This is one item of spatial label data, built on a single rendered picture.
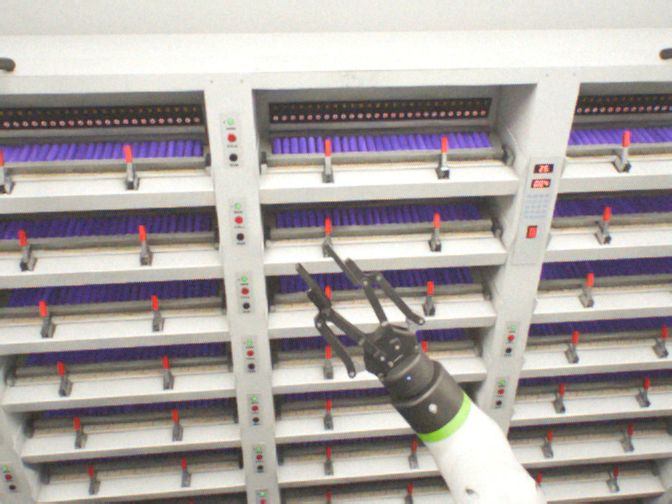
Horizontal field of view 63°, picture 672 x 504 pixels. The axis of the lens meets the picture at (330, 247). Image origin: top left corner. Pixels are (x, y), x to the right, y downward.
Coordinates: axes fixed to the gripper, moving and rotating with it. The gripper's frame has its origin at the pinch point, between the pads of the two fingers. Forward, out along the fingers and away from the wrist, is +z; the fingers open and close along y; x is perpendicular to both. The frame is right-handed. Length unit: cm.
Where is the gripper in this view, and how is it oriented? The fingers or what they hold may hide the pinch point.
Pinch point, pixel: (326, 272)
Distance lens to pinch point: 73.7
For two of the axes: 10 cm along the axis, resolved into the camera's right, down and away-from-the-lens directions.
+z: -6.1, -7.6, -2.1
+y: 7.8, -6.2, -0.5
